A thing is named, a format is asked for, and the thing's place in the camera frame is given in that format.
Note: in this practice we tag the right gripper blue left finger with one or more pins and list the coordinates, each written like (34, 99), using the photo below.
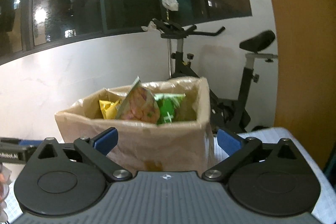
(94, 152)

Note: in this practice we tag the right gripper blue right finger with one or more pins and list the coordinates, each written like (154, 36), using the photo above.
(240, 153)

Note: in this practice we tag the yellow snack bag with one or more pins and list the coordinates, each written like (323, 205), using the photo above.
(109, 109)

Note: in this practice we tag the pale green chip bag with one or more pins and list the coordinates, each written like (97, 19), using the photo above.
(139, 105)

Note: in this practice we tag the bright green tortilla chip bag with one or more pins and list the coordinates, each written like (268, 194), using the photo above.
(168, 104)

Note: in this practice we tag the person left hand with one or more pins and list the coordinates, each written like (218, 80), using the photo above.
(5, 174)

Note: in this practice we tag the black exercise bike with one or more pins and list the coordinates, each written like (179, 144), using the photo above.
(242, 77)

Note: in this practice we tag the brown cardboard box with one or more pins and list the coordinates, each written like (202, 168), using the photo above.
(187, 144)

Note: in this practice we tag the blue plaid bed sheet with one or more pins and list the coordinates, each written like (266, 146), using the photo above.
(56, 186)

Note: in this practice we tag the white cap on pole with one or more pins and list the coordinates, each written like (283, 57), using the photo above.
(171, 5)

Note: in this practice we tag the wooden wardrobe panel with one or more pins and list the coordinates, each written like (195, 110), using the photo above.
(306, 73)

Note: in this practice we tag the white rag on handlebar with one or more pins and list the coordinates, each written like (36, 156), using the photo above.
(148, 27)

